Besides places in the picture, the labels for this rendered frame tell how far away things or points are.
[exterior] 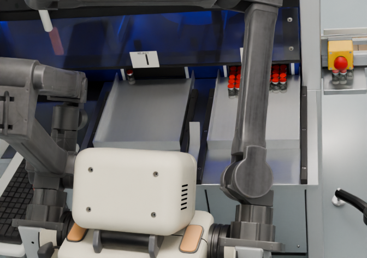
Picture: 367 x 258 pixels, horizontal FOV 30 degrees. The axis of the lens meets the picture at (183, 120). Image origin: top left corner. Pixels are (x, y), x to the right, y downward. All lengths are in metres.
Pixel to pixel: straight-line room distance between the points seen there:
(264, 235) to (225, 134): 0.75
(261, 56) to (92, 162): 0.39
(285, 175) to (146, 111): 0.52
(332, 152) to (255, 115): 1.90
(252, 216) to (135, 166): 0.24
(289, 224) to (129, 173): 1.42
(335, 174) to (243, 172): 1.85
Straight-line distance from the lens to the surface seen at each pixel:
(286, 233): 2.62
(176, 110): 2.12
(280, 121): 2.04
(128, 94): 2.23
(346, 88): 2.15
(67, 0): 1.33
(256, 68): 1.36
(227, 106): 2.11
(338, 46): 2.07
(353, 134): 3.31
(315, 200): 2.49
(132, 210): 1.24
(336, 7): 4.21
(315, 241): 2.65
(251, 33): 1.38
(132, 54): 2.12
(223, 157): 1.94
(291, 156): 1.93
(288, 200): 2.49
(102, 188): 1.25
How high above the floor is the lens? 2.21
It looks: 40 degrees down
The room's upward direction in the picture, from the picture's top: 10 degrees counter-clockwise
